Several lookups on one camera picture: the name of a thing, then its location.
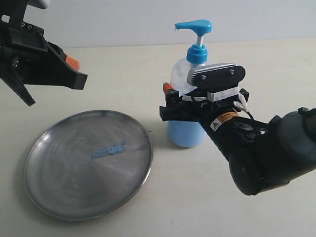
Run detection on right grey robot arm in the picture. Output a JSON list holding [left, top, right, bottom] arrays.
[[159, 82, 316, 196]]

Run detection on blue soap smear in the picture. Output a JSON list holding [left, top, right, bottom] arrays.
[[91, 140, 126, 158]]

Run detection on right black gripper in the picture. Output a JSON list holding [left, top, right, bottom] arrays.
[[159, 82, 272, 195]]

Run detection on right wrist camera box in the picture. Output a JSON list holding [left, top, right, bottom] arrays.
[[187, 63, 246, 102]]

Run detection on round steel plate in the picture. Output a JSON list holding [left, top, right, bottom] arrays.
[[23, 110, 153, 221]]

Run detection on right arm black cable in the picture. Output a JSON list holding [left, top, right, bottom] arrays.
[[232, 95, 257, 120]]

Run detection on blue soap pump bottle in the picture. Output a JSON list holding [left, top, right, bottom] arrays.
[[167, 19, 212, 148]]

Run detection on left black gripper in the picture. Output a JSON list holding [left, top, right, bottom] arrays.
[[0, 0, 87, 106]]

